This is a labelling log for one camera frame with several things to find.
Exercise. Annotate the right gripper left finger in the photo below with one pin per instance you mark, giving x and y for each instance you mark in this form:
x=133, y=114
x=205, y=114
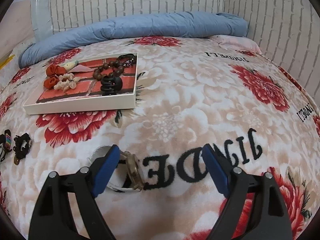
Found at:
x=52, y=216

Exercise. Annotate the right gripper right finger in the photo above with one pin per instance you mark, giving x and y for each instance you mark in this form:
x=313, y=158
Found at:
x=268, y=216

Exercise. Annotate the black scrunchie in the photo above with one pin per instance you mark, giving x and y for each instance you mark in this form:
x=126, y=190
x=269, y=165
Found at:
x=22, y=147

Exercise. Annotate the white strap wristwatch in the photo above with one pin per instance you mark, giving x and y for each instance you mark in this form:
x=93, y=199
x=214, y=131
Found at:
x=116, y=170

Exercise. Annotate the rainbow black claw clip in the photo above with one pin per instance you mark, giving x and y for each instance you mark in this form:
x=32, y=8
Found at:
x=5, y=141

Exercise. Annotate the cream fluffy scrunchie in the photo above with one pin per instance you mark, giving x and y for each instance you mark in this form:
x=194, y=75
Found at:
x=66, y=82

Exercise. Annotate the black claw hair clip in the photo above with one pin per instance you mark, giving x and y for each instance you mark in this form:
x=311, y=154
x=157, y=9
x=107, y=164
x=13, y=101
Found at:
x=111, y=85

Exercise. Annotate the rust orange scrunchie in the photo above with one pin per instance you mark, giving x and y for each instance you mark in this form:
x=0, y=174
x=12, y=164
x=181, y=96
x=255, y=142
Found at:
x=53, y=72

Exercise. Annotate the white tray brick pattern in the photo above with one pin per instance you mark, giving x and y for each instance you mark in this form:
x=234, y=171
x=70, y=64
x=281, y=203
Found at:
x=87, y=95

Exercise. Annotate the floral plush bed blanket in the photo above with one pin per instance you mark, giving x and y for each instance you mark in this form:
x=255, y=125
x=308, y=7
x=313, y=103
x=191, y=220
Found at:
x=190, y=92

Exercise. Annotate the cream oval hair clip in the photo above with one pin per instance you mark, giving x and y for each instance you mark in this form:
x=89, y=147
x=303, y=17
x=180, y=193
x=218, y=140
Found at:
x=69, y=65

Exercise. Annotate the white brick pattern headboard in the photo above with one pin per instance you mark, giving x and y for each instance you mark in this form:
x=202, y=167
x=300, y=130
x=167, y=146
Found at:
x=287, y=31

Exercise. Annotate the blue folded quilt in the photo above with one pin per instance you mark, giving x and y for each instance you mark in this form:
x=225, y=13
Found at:
x=172, y=24

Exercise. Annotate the clear plastic sheet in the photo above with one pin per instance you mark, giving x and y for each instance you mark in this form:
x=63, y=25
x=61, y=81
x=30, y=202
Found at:
x=41, y=19

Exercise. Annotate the yellow edged bed frame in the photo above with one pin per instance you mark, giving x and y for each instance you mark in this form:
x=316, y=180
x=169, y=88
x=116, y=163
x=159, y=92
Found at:
x=6, y=60

